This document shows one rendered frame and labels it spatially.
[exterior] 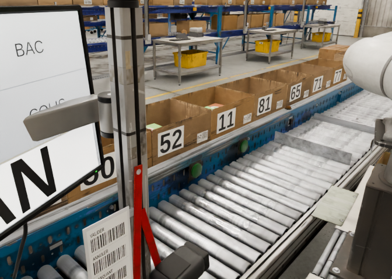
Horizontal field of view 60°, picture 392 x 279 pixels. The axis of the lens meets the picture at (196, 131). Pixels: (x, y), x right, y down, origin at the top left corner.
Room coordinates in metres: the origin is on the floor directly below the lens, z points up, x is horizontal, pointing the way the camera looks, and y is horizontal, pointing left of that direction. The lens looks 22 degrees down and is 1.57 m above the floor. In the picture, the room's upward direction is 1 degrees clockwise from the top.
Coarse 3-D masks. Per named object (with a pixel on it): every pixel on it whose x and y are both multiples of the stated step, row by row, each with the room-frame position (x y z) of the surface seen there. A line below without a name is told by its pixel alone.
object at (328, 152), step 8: (280, 136) 1.93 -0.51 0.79; (288, 136) 1.89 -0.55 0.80; (288, 144) 1.89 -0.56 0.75; (296, 144) 1.86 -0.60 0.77; (304, 144) 1.82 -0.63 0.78; (312, 144) 1.80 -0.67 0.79; (320, 144) 1.77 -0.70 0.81; (312, 152) 1.79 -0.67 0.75; (320, 152) 1.76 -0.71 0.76; (328, 152) 1.73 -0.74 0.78; (336, 152) 1.71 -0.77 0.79; (344, 152) 1.68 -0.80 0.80; (336, 160) 1.70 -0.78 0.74; (344, 160) 1.67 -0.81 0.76
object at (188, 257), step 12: (180, 252) 0.55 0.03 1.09; (192, 252) 0.55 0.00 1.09; (204, 252) 0.55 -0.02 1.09; (168, 264) 0.52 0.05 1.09; (180, 264) 0.51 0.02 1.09; (192, 264) 0.52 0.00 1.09; (204, 264) 0.54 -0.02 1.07; (156, 276) 0.49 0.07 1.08; (168, 276) 0.49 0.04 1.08; (180, 276) 0.49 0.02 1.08; (192, 276) 0.51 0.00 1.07
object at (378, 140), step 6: (378, 120) 1.00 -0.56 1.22; (378, 126) 0.95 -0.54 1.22; (384, 126) 0.95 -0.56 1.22; (378, 132) 0.90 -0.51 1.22; (384, 132) 0.90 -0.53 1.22; (378, 138) 0.85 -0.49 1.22; (378, 144) 0.83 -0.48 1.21; (384, 144) 0.82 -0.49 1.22; (390, 144) 0.82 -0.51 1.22; (390, 156) 0.91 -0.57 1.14; (390, 162) 0.89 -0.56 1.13; (390, 168) 0.88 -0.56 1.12; (384, 174) 0.91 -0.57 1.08; (390, 174) 0.87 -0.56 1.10; (390, 180) 0.87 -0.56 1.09
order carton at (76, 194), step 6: (150, 132) 1.31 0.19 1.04; (102, 138) 1.46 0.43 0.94; (108, 138) 1.48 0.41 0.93; (150, 138) 1.30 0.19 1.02; (102, 144) 1.45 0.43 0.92; (108, 144) 1.48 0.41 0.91; (150, 144) 1.30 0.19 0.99; (108, 150) 1.15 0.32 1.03; (114, 150) 1.17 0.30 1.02; (150, 150) 1.30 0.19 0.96; (150, 156) 1.30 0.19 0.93; (150, 162) 1.30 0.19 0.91; (108, 180) 1.14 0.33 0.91; (114, 180) 1.16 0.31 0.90; (78, 186) 1.05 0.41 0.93; (96, 186) 1.10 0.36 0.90; (102, 186) 1.12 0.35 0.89; (72, 192) 1.03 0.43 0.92; (78, 192) 1.04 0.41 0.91; (84, 192) 1.06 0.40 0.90; (90, 192) 1.08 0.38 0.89; (72, 198) 1.03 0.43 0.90; (78, 198) 1.04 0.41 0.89
